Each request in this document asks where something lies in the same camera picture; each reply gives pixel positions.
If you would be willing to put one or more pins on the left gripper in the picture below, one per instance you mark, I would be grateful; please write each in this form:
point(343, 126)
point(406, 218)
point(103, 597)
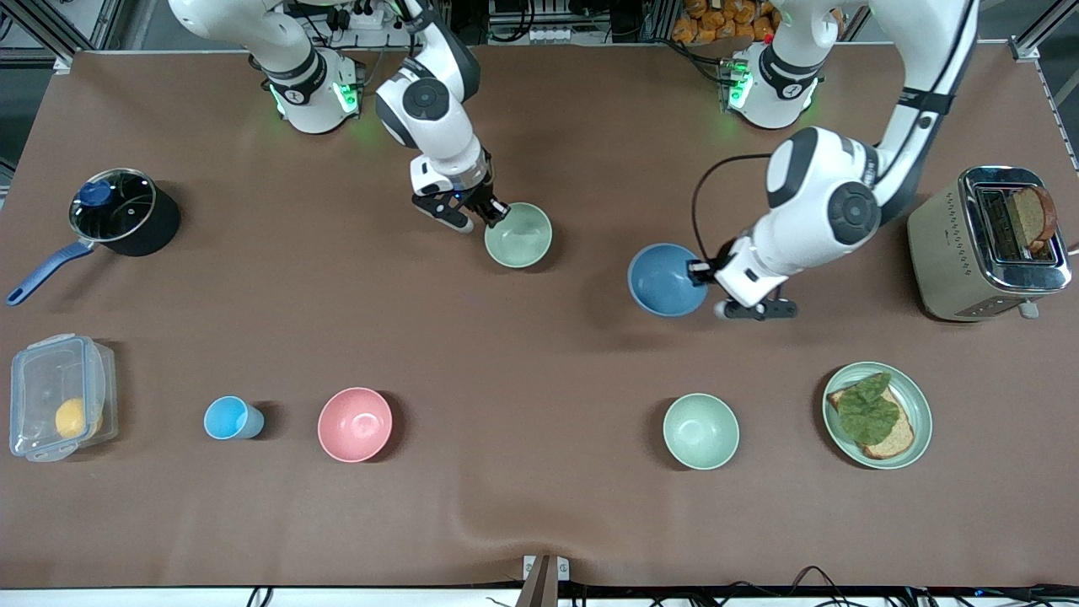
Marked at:
point(706, 271)

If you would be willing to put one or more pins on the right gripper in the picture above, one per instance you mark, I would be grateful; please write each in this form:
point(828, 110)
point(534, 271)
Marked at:
point(479, 197)

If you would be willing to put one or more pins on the light green bowl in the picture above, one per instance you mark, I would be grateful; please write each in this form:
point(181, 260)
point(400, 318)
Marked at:
point(700, 431)
point(519, 236)

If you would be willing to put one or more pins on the blue bowl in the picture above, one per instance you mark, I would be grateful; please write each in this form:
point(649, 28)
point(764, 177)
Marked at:
point(662, 282)

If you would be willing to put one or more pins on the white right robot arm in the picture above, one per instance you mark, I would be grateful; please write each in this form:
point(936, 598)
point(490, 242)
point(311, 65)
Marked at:
point(430, 101)

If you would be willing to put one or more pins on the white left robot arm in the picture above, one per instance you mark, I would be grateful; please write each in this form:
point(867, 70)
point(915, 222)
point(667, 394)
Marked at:
point(843, 202)

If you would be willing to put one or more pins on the pink bowl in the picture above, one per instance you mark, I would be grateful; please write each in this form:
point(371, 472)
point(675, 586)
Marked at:
point(355, 425)

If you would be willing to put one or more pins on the brown table mat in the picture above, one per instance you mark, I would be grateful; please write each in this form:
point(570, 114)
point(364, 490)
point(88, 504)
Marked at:
point(539, 379)

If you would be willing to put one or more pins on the white power strip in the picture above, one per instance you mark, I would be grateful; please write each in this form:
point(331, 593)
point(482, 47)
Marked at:
point(550, 34)

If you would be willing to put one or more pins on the green lettuce leaf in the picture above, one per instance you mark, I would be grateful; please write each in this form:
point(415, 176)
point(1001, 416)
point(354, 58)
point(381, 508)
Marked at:
point(868, 409)

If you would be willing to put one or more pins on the beige metal toaster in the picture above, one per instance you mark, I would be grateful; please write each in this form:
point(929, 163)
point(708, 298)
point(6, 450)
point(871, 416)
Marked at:
point(940, 253)

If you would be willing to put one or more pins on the orange snack bags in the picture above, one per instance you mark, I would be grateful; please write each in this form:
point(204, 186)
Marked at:
point(716, 21)

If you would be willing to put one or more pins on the light green plate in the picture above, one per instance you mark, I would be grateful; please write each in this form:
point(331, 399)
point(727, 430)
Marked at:
point(919, 405)

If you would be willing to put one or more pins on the brown bread slice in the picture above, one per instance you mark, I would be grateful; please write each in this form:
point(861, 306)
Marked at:
point(898, 438)

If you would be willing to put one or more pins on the toasted bread slice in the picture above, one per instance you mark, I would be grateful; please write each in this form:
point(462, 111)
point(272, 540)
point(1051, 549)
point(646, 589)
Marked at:
point(1030, 215)

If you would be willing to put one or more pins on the light blue cup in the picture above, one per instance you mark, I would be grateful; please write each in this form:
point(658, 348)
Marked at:
point(226, 418)

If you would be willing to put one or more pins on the glass lid blue knob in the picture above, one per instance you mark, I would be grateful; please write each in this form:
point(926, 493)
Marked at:
point(114, 206)

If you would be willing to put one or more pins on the yellow lemon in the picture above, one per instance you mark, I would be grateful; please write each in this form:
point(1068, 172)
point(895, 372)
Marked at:
point(74, 417)

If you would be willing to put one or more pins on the clear plastic lidded container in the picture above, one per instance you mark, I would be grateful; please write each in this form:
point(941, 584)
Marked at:
point(42, 379)

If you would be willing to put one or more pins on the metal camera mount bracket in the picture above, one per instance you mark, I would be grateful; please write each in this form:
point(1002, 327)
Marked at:
point(544, 577)

